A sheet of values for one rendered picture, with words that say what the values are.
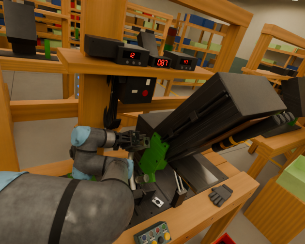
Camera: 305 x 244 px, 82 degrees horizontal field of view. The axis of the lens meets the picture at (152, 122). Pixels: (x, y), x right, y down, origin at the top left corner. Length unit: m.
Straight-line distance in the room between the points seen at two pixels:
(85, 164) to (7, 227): 0.41
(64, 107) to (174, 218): 0.81
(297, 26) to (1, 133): 10.16
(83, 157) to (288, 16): 10.28
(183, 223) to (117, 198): 0.74
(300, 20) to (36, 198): 10.25
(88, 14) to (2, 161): 0.75
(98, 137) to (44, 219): 0.43
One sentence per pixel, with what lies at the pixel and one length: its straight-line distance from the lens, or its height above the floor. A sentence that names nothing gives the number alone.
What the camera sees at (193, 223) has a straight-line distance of 1.06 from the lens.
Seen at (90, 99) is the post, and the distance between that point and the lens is 0.94.
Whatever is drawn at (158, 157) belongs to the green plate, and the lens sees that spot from 0.85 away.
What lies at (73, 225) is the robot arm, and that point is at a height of 1.47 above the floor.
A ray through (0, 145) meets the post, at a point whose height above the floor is 1.13.
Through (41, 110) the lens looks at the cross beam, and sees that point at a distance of 1.03.
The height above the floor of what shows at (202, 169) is 1.13.
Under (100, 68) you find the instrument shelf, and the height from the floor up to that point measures 1.53.
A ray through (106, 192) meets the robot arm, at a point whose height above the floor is 1.48.
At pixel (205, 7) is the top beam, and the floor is 1.87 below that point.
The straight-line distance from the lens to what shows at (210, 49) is 6.77.
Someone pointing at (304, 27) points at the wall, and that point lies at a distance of 10.15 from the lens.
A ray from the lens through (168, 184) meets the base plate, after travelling 1.16.
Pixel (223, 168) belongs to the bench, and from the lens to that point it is 1.54.
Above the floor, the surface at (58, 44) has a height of 0.40.
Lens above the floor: 1.72
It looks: 28 degrees down
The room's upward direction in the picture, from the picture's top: 15 degrees clockwise
